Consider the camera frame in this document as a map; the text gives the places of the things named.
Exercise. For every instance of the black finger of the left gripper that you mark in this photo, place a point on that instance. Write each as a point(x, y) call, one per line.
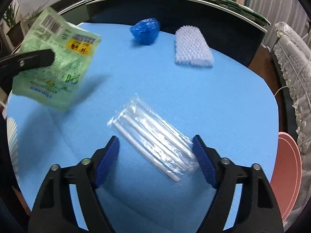
point(12, 65)

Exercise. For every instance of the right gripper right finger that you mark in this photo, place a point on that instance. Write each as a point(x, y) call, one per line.
point(258, 210)

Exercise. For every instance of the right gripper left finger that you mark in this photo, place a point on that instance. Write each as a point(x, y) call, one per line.
point(53, 209)

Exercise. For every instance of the green printed snack bag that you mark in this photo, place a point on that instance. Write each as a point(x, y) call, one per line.
point(73, 47)

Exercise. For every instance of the clear pack of straws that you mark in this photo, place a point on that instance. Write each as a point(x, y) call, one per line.
point(159, 142)

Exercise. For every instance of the blue plastic bag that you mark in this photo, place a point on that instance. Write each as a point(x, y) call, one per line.
point(145, 31)

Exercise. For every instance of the white bubble wrap piece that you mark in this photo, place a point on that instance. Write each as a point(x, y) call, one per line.
point(191, 47)

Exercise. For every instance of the pink trash bin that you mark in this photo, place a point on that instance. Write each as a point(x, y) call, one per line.
point(287, 173)

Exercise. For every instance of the blue foam mat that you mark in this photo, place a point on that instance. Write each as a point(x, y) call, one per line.
point(229, 106)

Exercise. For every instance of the grey quilted sofa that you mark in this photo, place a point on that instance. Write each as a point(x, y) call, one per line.
point(293, 58)

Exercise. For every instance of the grey curtains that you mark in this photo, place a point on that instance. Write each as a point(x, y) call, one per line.
point(288, 11)

